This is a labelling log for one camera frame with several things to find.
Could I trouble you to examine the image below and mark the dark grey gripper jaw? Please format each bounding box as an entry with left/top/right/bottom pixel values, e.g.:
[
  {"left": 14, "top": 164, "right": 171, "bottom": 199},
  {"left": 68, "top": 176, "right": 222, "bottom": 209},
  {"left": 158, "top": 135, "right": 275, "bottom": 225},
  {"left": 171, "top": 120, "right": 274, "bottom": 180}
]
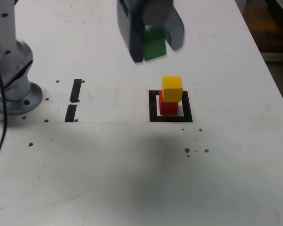
[{"left": 117, "top": 0, "right": 146, "bottom": 63}]

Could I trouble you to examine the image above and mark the brown cardboard box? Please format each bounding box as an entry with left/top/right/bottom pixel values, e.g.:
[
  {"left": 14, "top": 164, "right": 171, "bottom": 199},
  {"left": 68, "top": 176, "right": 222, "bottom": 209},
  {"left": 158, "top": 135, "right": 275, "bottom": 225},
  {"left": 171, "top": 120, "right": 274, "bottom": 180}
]
[{"left": 241, "top": 0, "right": 283, "bottom": 54}]

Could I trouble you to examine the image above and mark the black tape square outline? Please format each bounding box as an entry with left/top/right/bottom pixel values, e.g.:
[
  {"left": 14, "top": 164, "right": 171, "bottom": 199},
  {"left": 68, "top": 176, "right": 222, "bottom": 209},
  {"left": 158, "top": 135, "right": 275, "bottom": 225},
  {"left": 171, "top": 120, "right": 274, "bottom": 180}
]
[{"left": 148, "top": 90, "right": 193, "bottom": 123}]

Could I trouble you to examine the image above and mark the black tape strip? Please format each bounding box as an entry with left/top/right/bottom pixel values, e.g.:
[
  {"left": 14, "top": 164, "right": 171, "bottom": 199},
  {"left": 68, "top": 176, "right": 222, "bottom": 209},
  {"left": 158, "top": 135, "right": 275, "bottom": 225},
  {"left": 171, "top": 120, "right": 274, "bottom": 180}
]
[{"left": 64, "top": 79, "right": 83, "bottom": 123}]

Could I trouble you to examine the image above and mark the yellow cube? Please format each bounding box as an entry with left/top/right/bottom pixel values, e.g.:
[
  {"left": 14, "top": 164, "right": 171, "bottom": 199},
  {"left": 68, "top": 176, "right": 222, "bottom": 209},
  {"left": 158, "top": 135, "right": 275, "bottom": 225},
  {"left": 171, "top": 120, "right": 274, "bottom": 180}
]
[{"left": 161, "top": 76, "right": 183, "bottom": 103}]

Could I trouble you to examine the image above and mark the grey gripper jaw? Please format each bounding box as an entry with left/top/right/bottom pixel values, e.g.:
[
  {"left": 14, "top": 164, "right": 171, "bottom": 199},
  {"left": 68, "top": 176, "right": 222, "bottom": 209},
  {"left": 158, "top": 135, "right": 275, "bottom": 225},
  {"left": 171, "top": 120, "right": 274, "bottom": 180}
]
[{"left": 142, "top": 0, "right": 186, "bottom": 52}]

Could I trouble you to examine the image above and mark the green cube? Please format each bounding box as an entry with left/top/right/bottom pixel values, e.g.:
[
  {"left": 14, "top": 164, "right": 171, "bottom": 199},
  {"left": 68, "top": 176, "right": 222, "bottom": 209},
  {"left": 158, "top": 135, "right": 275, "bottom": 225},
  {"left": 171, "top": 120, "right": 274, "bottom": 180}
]
[{"left": 142, "top": 27, "right": 168, "bottom": 62}]

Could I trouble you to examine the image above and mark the red cube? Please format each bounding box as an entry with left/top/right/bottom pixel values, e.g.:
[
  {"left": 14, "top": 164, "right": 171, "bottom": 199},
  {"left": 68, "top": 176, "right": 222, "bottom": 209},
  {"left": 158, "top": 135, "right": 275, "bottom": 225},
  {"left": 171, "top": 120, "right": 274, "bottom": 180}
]
[{"left": 158, "top": 90, "right": 180, "bottom": 116}]

